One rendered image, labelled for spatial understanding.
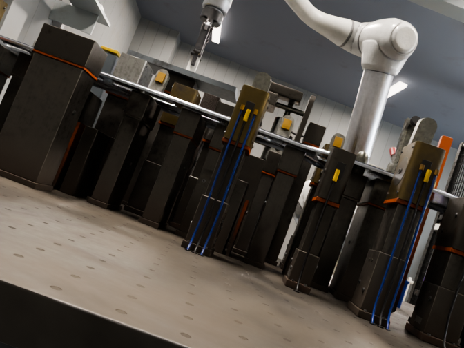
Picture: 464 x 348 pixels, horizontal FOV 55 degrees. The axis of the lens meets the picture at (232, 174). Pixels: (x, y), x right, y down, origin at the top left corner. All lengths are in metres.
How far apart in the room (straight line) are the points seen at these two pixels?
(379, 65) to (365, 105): 0.14
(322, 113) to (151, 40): 3.49
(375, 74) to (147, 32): 7.22
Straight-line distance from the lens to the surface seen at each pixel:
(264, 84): 0.98
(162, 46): 8.48
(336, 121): 8.96
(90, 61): 1.01
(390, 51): 1.55
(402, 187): 0.89
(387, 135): 9.26
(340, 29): 1.71
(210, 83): 1.43
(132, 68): 1.32
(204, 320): 0.41
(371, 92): 1.59
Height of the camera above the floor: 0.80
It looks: 5 degrees up
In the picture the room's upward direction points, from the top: 21 degrees clockwise
